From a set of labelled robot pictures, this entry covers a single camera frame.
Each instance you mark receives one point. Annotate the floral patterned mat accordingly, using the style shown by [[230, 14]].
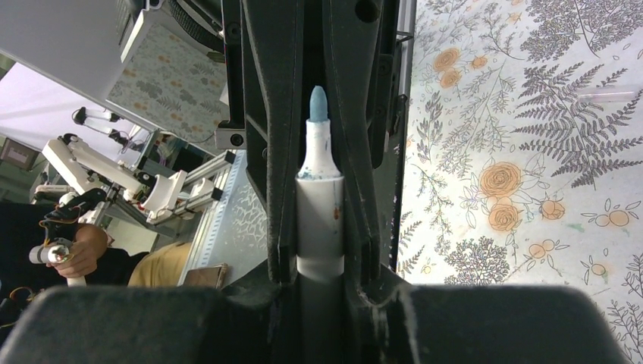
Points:
[[508, 177]]

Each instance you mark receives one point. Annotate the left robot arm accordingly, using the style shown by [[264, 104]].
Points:
[[218, 25]]

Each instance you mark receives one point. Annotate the white pen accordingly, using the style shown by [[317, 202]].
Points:
[[319, 252]]

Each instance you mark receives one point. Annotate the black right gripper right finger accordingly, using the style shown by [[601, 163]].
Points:
[[392, 321]]

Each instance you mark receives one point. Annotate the clear pen cap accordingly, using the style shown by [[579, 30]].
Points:
[[607, 94]]

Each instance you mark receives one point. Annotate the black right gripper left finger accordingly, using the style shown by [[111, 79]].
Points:
[[252, 320]]

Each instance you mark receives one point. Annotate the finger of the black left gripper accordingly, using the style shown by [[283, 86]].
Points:
[[273, 78], [361, 66]]

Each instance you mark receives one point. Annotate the person hand in background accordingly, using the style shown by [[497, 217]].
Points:
[[90, 244]]

